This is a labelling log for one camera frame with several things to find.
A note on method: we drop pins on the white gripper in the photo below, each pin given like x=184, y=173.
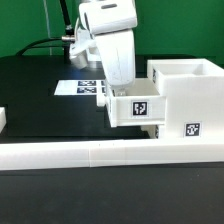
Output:
x=117, y=54

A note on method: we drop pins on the white drawer tray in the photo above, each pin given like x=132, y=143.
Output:
x=142, y=105
x=154, y=131

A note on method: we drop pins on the white drawer cabinet box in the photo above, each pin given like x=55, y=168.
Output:
x=194, y=92

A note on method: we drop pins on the white front drawer tray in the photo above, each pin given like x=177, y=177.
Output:
x=154, y=131

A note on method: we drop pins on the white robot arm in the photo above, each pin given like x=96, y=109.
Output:
x=107, y=26

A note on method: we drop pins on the fiducial marker sheet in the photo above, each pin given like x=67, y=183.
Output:
x=80, y=87

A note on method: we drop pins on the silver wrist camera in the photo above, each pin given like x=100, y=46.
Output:
x=83, y=41

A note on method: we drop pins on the white left fence rail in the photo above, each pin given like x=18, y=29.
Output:
x=2, y=118

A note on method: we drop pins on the white fence rail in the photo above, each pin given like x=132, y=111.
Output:
x=2, y=118
x=26, y=156

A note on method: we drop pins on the white front fence rail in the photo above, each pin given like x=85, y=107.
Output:
x=26, y=156

